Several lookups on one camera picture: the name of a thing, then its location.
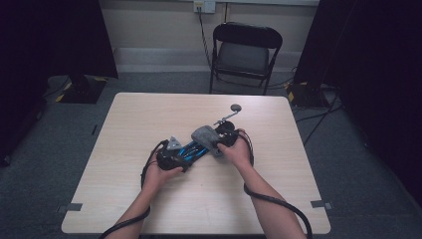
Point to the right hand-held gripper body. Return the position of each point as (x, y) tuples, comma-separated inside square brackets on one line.
[(227, 132)]

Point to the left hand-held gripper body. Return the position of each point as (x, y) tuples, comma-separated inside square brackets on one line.
[(167, 156)]

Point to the blue toy car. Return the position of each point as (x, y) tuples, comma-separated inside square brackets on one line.
[(192, 152)]

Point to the grey cloth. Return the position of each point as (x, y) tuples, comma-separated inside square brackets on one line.
[(207, 137)]

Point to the person's right hand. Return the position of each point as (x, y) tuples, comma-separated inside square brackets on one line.
[(237, 152)]

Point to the person's left hand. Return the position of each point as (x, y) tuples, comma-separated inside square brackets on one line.
[(159, 177)]

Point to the black folding chair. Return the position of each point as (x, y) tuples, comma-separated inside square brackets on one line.
[(244, 58)]

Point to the small black floor object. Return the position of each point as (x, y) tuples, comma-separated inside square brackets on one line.
[(94, 129)]

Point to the black stand base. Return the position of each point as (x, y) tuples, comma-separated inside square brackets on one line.
[(307, 94), (81, 89)]

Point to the grey tape strip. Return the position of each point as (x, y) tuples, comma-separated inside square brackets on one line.
[(71, 207), (321, 204)]

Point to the black curtain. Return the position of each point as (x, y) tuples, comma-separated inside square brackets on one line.
[(49, 49), (375, 66)]

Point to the white wall socket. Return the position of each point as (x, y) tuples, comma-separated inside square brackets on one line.
[(204, 6)]

